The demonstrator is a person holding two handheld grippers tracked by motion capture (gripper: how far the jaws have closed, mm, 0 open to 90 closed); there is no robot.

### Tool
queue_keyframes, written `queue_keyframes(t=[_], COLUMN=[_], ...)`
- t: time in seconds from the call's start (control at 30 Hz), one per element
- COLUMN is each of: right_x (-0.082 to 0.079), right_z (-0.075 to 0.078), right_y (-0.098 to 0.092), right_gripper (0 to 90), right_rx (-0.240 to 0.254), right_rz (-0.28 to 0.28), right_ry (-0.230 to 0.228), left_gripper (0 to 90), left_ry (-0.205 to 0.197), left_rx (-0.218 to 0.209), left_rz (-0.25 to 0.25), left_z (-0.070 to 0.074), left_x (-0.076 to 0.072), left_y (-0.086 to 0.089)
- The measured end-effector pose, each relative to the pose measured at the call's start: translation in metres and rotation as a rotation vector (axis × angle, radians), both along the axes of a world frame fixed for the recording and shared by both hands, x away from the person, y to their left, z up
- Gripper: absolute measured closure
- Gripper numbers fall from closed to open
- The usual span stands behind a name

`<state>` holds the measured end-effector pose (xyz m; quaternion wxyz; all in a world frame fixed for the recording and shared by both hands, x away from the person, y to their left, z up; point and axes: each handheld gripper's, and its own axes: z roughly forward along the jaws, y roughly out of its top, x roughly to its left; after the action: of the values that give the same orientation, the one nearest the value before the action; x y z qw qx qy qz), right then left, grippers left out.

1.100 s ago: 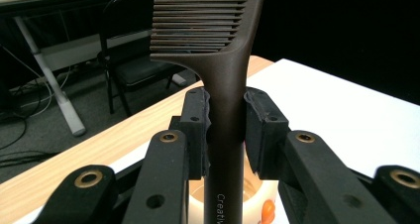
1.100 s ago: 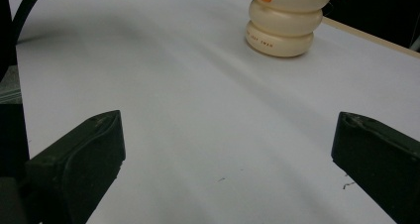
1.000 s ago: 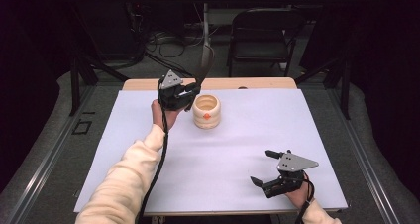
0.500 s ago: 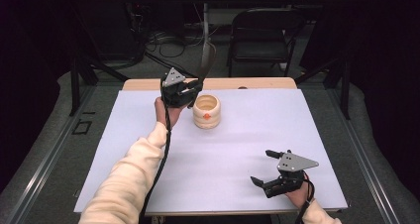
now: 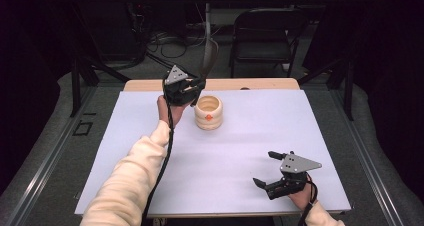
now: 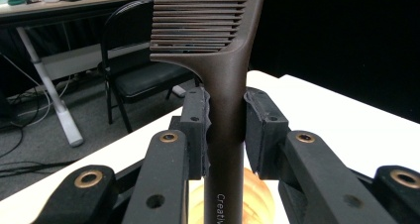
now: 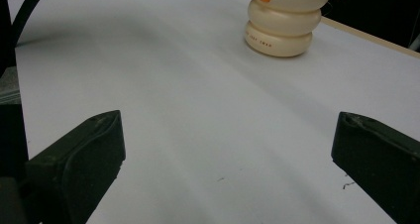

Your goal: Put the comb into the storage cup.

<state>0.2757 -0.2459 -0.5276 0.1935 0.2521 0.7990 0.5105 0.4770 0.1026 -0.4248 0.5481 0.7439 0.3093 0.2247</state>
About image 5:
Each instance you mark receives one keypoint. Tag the black folding chair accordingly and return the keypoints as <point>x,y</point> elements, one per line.
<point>263,39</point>

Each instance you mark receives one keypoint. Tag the person's left hand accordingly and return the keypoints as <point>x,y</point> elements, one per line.
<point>166,112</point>

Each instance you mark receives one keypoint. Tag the cream ribbed cup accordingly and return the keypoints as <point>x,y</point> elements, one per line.
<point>208,114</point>

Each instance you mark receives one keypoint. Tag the person's right hand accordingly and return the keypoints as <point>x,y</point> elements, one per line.
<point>301,197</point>

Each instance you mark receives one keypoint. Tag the aluminium floor rail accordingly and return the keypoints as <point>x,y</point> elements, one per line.
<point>370,166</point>
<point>43,166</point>

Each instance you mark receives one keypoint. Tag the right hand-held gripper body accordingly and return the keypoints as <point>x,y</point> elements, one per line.
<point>293,174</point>

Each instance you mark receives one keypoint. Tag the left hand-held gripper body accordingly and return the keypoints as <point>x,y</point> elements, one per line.
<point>176,86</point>

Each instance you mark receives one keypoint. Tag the black metal frame stand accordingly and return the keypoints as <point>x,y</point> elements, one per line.
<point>343,79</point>
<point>83,76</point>

